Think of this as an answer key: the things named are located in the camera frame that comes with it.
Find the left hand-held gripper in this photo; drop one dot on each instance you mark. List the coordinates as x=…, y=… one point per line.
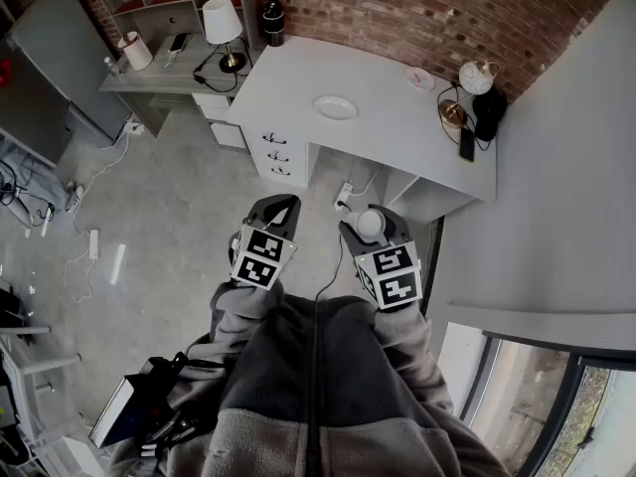
x=261, y=261

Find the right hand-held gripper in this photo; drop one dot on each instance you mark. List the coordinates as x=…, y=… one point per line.
x=395, y=281

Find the white plate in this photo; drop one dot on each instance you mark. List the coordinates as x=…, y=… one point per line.
x=335, y=107

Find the person's left forearm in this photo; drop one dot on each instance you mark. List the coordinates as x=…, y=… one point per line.
x=238, y=316

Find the person's right forearm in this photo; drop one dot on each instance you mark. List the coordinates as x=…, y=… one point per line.
x=412, y=356

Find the white power strip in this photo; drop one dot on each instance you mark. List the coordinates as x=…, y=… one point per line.
x=344, y=196
x=93, y=245

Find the white desk with drawers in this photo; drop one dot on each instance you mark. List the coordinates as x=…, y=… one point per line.
x=367, y=132

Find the black phone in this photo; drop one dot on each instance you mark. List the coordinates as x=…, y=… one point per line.
x=467, y=144

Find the small pink patterned dish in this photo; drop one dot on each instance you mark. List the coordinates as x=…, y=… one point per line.
x=420, y=77

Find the person's grey fleece jacket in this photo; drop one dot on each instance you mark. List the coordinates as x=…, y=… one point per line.
x=318, y=405

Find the globe lamp with brass base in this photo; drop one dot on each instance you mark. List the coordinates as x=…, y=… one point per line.
x=474, y=78

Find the grey wooden desk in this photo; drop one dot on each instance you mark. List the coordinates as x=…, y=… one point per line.
x=149, y=80

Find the black thermos bottle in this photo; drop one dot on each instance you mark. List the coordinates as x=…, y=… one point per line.
x=273, y=23

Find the smartphone with white case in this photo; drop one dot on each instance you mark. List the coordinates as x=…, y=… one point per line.
x=179, y=42

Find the white shade table lamp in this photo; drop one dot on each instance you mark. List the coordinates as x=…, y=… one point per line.
x=221, y=20

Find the white cylindrical container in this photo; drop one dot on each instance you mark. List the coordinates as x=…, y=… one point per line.
x=136, y=52

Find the small clear bottle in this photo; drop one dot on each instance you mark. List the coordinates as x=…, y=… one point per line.
x=113, y=67

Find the black waist-mounted box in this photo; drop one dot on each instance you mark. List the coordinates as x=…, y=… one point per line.
x=131, y=408

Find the dark framed window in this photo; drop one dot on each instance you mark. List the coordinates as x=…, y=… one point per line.
x=546, y=410

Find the grey metal cabinet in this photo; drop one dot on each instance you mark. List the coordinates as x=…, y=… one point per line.
x=54, y=82

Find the white metal rack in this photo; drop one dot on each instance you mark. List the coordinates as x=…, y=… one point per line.
x=27, y=365

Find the white wall charger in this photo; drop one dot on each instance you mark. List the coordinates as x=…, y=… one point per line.
x=134, y=127

